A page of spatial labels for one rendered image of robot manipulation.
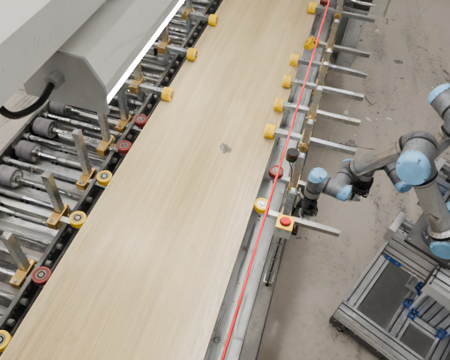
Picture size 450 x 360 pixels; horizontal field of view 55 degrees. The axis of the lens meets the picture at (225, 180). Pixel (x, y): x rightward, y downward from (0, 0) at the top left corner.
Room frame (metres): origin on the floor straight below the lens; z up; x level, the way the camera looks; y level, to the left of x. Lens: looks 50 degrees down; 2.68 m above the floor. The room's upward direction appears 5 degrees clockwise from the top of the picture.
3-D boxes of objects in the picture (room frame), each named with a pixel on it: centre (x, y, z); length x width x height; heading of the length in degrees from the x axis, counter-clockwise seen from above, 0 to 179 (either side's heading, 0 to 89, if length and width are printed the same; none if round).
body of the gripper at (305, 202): (1.27, -0.41, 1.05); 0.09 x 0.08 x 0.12; 7
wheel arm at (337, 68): (2.54, -0.64, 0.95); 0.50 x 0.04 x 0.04; 77
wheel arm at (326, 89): (2.29, -0.58, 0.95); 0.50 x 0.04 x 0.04; 77
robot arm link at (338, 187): (1.25, -0.51, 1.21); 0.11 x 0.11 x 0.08; 65
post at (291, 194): (1.29, -0.32, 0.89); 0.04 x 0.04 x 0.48; 77
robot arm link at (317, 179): (1.28, -0.41, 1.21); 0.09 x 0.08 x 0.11; 65
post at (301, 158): (1.53, -0.37, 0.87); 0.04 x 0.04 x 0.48; 77
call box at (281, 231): (1.03, -0.26, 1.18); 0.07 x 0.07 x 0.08; 77
